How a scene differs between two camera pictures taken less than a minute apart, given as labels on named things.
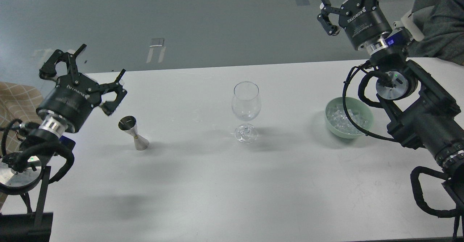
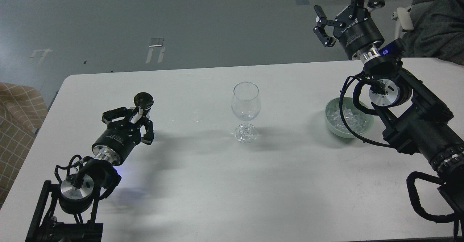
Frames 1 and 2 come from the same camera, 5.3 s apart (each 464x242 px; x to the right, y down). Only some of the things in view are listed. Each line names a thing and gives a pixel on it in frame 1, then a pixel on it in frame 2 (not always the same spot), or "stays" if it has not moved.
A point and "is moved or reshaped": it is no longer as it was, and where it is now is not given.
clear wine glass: [246, 104] stays
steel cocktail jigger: [128, 124] is moved or reshaped
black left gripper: [74, 102] to [120, 138]
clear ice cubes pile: [336, 116] stays
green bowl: [338, 122] stays
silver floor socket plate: [156, 42] stays
